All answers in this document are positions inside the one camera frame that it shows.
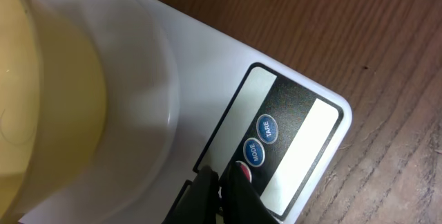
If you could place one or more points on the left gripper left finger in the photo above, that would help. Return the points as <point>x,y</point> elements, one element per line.
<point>201,203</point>

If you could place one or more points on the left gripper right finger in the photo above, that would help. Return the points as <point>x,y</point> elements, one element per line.
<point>240,202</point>

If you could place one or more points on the white digital kitchen scale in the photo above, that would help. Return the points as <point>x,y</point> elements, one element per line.
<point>182,95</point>

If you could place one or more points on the yellow plastic bowl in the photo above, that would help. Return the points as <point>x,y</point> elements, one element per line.
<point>53,104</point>

